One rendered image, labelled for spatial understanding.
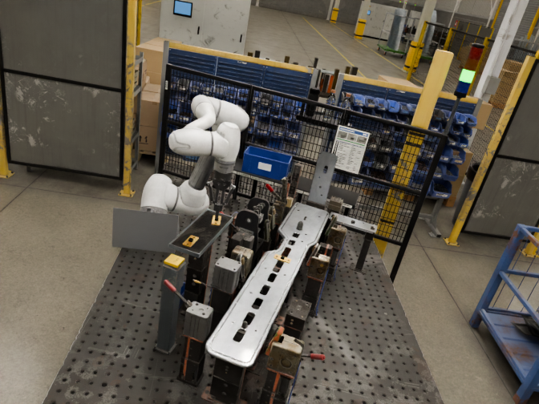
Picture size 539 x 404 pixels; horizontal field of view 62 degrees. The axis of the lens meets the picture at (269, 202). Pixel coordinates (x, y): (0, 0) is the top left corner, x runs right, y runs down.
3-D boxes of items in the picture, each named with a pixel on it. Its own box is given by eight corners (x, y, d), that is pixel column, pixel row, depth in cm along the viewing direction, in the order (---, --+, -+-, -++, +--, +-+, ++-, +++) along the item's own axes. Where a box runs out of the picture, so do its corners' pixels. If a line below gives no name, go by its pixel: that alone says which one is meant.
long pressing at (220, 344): (257, 373, 153) (258, 370, 153) (198, 350, 158) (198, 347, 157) (330, 213, 274) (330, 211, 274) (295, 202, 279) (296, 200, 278)
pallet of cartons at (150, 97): (167, 164, 536) (174, 77, 490) (96, 155, 523) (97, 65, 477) (176, 132, 643) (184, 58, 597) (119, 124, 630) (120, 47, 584)
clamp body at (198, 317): (196, 391, 177) (208, 321, 161) (172, 381, 179) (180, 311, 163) (207, 373, 185) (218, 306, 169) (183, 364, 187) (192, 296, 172)
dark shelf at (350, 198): (354, 210, 282) (355, 205, 280) (223, 171, 299) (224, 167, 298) (358, 197, 301) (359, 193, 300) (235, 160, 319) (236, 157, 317)
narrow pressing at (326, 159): (325, 205, 280) (338, 155, 265) (307, 199, 282) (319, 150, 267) (325, 205, 280) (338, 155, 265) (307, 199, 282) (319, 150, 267)
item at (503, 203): (447, 244, 482) (528, 54, 394) (443, 238, 495) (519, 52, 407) (536, 258, 492) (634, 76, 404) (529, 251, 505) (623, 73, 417)
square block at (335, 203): (328, 252, 289) (342, 203, 273) (316, 248, 290) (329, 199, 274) (330, 246, 296) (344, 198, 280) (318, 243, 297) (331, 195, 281)
